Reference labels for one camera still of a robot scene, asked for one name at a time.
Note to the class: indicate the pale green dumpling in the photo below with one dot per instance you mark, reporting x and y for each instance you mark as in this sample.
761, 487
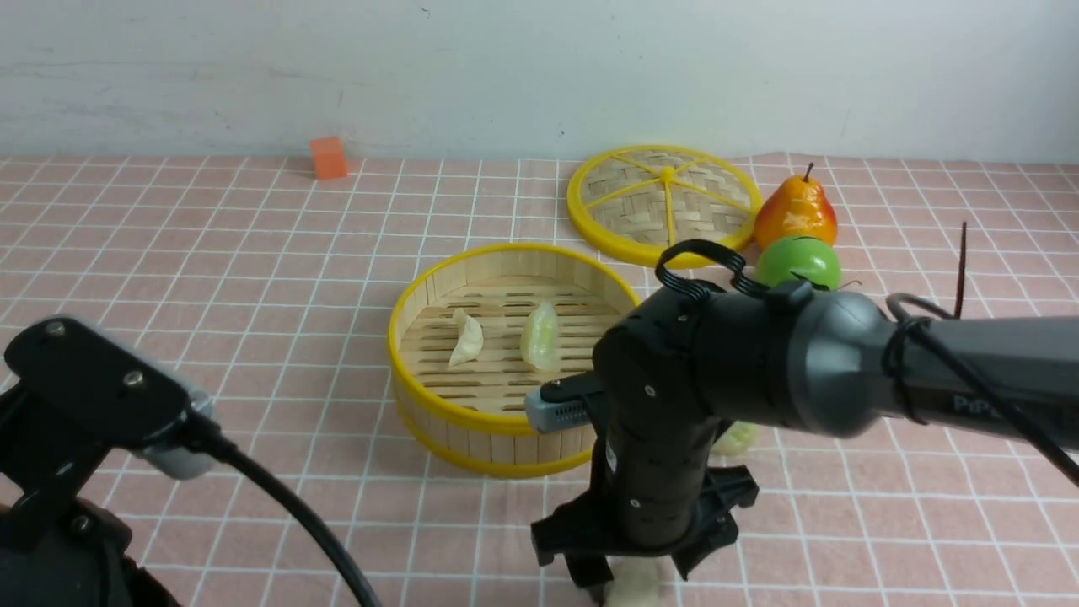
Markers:
736, 440
539, 343

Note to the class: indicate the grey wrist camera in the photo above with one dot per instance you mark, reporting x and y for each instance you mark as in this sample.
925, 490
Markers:
568, 403
173, 457

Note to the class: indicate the bamboo steamer tray yellow rim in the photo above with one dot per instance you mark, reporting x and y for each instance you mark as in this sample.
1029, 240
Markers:
473, 416

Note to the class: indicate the green toy apple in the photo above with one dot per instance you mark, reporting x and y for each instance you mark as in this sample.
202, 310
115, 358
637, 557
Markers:
801, 258

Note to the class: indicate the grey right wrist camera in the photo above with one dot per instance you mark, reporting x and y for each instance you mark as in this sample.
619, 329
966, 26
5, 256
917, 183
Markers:
568, 403

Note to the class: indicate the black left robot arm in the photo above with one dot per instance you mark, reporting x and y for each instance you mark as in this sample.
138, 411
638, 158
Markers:
78, 396

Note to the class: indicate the cream pleated dumpling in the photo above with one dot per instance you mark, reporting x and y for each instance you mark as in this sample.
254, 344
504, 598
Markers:
636, 582

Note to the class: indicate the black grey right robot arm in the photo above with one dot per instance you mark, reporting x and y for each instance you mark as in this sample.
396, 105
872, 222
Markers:
679, 370

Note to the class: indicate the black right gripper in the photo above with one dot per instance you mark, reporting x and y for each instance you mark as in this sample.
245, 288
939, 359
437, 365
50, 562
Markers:
667, 502

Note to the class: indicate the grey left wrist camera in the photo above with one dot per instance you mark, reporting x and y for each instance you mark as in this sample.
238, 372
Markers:
173, 457

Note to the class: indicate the woven steamer lid yellow rim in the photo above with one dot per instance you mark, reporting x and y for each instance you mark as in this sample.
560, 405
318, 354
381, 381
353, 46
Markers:
632, 203

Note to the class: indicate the orange yellow toy pear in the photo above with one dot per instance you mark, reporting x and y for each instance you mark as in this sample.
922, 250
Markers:
798, 208

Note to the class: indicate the white pleated dumpling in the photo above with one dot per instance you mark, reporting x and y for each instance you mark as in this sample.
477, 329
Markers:
469, 339

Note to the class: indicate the orange foam cube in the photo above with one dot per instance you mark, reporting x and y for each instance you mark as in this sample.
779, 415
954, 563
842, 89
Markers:
329, 159

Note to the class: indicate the pink checkered tablecloth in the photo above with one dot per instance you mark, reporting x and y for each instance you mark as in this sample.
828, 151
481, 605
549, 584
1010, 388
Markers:
274, 292

